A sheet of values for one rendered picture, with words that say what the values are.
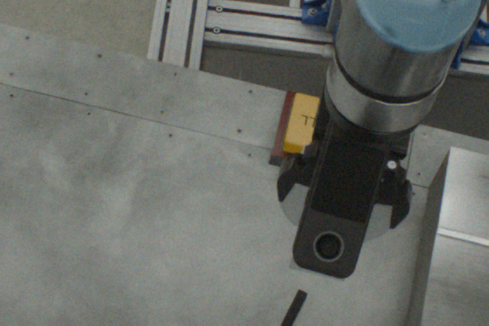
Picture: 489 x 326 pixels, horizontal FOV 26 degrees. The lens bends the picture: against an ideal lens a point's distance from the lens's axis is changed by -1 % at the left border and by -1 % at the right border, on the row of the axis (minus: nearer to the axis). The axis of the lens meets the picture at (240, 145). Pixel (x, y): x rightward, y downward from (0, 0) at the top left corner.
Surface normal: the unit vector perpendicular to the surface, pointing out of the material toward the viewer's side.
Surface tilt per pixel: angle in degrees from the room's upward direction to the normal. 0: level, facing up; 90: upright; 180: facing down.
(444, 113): 0
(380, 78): 90
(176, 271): 0
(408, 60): 90
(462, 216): 0
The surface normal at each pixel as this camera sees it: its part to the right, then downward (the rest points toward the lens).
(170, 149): 0.07, -0.46
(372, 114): -0.30, 0.83
